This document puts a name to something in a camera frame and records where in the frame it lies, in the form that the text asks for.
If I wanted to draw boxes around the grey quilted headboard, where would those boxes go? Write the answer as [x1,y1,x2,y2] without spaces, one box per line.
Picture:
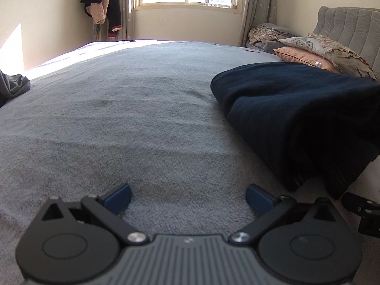
[313,5,380,81]

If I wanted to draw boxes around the pink hanging garment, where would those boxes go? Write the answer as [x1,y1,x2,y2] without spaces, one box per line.
[90,0,108,26]

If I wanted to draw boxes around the black jacket with red trim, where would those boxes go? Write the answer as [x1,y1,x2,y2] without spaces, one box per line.
[80,0,123,38]

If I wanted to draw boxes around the folded grey bedding pile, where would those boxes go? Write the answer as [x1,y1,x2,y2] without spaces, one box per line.
[245,23,300,54]

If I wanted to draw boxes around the grey bedspread bed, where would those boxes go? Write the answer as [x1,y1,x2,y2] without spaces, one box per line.
[0,39,380,285]

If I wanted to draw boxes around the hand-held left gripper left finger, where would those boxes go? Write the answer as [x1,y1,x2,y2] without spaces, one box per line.
[41,183,150,247]

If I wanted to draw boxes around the pink pillow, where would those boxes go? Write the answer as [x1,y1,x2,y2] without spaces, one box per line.
[273,47,342,73]

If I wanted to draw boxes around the dark blue jeans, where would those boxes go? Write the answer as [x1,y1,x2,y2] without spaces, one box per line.
[211,62,380,200]

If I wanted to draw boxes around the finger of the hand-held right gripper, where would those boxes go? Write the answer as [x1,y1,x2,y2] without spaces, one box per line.
[341,192,380,238]

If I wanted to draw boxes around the grey star-print curtain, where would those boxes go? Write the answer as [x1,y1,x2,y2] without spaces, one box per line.
[239,0,278,46]
[110,0,143,40]

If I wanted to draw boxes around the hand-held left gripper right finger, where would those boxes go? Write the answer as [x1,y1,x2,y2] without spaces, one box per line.
[228,183,339,247]

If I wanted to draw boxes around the grey ruffled pillow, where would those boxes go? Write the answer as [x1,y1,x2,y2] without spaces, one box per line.
[277,33,379,81]

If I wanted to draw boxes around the dark grey crumpled cloth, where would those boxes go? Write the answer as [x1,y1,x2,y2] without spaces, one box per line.
[0,70,32,107]

